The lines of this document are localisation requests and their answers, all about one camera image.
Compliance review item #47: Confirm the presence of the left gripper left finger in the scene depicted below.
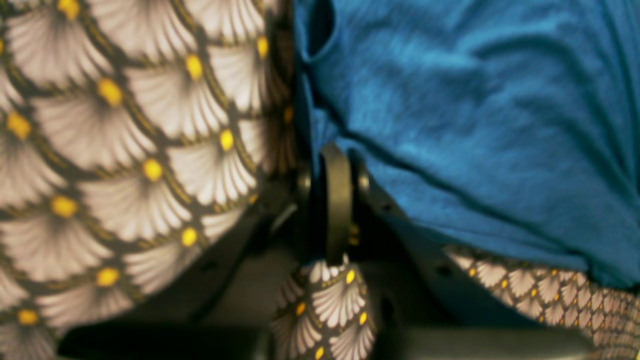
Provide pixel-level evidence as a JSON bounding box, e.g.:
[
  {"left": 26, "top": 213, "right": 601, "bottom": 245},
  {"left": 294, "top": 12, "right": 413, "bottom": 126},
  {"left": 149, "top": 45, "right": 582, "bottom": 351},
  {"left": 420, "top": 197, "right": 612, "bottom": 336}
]
[{"left": 57, "top": 170, "right": 313, "bottom": 360}]

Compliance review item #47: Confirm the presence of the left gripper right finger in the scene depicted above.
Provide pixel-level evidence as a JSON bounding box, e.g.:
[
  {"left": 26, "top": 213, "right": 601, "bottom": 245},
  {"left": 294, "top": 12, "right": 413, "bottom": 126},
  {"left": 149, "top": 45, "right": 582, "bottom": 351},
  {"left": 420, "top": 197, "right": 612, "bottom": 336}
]
[{"left": 322, "top": 143, "right": 594, "bottom": 360}]

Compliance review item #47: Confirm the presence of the blue long-sleeve T-shirt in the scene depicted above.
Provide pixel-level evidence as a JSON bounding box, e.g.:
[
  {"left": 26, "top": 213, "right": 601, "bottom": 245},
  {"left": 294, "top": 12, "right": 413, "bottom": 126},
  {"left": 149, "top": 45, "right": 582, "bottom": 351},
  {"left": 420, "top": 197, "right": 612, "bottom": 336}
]
[{"left": 294, "top": 0, "right": 639, "bottom": 289}]

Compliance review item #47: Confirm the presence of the fan-patterned tablecloth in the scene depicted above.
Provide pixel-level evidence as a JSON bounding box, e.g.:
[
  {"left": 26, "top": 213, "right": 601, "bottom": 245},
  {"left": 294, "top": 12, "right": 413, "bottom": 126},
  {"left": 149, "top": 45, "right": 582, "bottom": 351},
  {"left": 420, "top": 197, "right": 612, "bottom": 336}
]
[{"left": 1, "top": 0, "right": 639, "bottom": 360}]

